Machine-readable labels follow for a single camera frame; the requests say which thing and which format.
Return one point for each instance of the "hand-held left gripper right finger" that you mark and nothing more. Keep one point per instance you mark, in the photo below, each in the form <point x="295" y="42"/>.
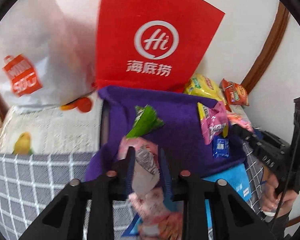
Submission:
<point x="166" y="177"/>

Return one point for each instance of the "peach snack packet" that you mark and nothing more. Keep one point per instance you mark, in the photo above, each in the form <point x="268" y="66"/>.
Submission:
<point x="240" y="120"/>

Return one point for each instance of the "bright pink snack packet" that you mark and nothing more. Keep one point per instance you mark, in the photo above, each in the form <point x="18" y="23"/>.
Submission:
<point x="212" y="127"/>

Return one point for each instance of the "orange chip bag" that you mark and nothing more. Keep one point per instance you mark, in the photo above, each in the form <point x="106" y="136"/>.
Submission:
<point x="236" y="95"/>

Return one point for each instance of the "small blue packet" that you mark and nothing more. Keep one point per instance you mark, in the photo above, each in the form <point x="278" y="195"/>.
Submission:
<point x="221" y="147"/>

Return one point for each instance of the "white woven cloth bag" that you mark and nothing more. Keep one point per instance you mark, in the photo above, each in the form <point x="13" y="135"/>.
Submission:
<point x="64" y="127"/>

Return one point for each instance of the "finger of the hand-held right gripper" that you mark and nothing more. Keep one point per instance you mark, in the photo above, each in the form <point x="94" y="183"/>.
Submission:
<point x="247" y="138"/>

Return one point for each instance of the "purple cloth-lined tray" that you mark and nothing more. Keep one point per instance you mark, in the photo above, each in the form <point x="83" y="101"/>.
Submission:
<point x="180" y="135"/>

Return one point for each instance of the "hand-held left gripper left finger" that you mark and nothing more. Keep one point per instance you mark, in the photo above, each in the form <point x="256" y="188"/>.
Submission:
<point x="131" y="175"/>

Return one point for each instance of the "person's right hand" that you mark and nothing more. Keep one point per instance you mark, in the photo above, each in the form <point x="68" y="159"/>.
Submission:
<point x="270" y="197"/>

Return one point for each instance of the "green snack packet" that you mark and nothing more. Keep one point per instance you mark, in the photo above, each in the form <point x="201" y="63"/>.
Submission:
<point x="145" y="122"/>

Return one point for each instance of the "red paper bag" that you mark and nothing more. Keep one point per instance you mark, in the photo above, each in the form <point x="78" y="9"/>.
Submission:
<point x="114" y="30"/>

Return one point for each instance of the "grey checked blanket with stars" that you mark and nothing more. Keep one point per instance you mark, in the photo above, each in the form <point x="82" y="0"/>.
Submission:
<point x="39" y="172"/>

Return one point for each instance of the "brown wooden door frame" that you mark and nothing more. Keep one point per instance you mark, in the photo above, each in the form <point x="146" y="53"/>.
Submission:
<point x="272" y="45"/>

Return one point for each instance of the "blue tissue pack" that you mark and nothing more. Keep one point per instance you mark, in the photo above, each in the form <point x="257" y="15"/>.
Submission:
<point x="232" y="182"/>

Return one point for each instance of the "pale pink snack packet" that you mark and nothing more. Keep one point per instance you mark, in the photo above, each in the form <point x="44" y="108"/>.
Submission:
<point x="146" y="165"/>

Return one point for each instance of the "yellow chip bag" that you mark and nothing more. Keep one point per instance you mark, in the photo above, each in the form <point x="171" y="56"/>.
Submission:
<point x="202" y="87"/>

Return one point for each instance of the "white plastic bag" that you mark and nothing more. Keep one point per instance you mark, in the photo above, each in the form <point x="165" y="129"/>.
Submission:
<point x="52" y="42"/>

